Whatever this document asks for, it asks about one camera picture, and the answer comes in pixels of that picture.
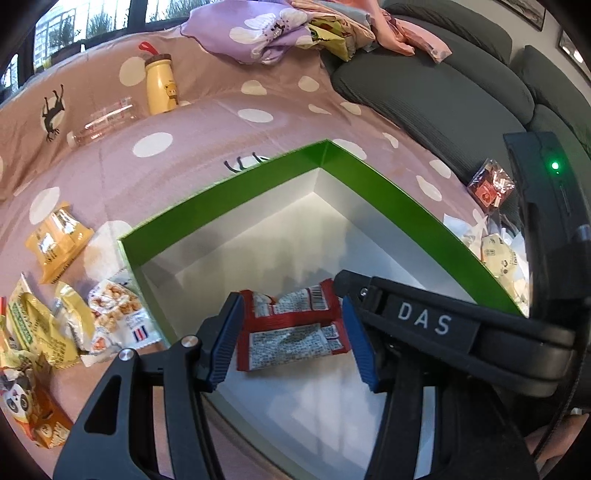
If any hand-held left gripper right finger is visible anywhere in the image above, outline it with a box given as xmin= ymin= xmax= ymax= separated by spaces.
xmin=342 ymin=298 xmax=539 ymax=480

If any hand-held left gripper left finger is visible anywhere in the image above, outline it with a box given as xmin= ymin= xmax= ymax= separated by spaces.
xmin=53 ymin=293 xmax=245 ymax=480

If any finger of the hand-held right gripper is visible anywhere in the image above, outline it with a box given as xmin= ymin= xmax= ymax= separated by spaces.
xmin=335 ymin=270 xmax=575 ymax=398

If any pale yellow snack packet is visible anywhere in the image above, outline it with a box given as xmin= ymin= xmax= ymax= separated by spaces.
xmin=480 ymin=233 xmax=522 ymax=280

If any dark red snack packet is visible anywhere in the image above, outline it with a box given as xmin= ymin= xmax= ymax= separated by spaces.
xmin=466 ymin=158 xmax=515 ymax=212

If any white snack packet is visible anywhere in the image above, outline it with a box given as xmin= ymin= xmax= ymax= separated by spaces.
xmin=443 ymin=210 xmax=490 ymax=259

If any white biscuit ball packet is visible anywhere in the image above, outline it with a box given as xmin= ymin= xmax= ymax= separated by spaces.
xmin=88 ymin=271 xmax=163 ymax=356

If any pale yellow-green snack packet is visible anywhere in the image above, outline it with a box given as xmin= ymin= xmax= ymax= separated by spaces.
xmin=53 ymin=281 xmax=99 ymax=365

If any green cardboard box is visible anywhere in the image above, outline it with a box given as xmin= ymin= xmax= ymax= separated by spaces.
xmin=117 ymin=138 xmax=532 ymax=480

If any green label cracker packet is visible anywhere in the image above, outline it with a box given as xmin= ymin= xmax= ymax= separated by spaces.
xmin=4 ymin=272 xmax=79 ymax=370

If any orange-yellow cake packet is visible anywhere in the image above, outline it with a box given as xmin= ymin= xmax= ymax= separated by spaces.
xmin=25 ymin=203 xmax=93 ymax=284

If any orange panda snack packet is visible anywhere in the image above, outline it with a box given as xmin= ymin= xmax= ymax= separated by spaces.
xmin=0 ymin=364 xmax=75 ymax=449

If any person's right hand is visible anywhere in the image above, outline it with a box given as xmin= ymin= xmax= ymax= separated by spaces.
xmin=526 ymin=413 xmax=591 ymax=469

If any grey sofa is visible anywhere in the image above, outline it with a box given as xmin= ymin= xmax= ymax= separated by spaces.
xmin=330 ymin=0 xmax=591 ymax=232

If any pink dotted blanket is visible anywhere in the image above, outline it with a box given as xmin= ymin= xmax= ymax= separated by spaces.
xmin=0 ymin=18 xmax=532 ymax=480

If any pink cloth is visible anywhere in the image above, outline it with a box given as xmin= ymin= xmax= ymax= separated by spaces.
xmin=291 ymin=0 xmax=451 ymax=63

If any clear plastic bottle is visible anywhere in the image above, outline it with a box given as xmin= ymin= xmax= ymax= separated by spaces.
xmin=67 ymin=97 xmax=139 ymax=148

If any yellow bottle with red lid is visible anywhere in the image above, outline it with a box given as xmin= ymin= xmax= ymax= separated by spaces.
xmin=139 ymin=41 xmax=181 ymax=116

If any yellow snack bag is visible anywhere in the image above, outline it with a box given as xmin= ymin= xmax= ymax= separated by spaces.
xmin=307 ymin=18 xmax=358 ymax=63

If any purple floral pillow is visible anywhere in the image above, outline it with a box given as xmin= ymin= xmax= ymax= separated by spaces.
xmin=182 ymin=0 xmax=319 ymax=65

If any window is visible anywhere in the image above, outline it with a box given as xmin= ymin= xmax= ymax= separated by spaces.
xmin=0 ymin=0 xmax=195 ymax=107

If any wall picture frame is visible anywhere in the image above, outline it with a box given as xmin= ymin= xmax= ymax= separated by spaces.
xmin=556 ymin=30 xmax=585 ymax=65
xmin=499 ymin=0 xmax=546 ymax=31

